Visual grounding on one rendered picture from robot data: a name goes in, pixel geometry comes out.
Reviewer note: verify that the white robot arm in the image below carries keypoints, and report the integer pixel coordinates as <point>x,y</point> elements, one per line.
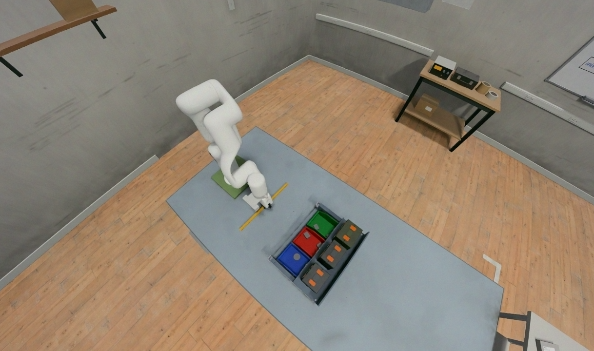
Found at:
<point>219,128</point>

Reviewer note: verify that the blue bin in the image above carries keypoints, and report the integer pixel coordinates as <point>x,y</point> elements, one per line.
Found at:
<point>287,259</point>

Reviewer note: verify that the green open bin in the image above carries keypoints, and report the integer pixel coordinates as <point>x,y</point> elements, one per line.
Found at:
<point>325,223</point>

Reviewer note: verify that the red open bin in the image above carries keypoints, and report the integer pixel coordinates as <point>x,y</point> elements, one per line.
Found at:
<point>308,246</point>

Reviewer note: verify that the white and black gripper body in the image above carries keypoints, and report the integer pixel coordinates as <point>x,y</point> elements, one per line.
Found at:
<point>265,201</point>

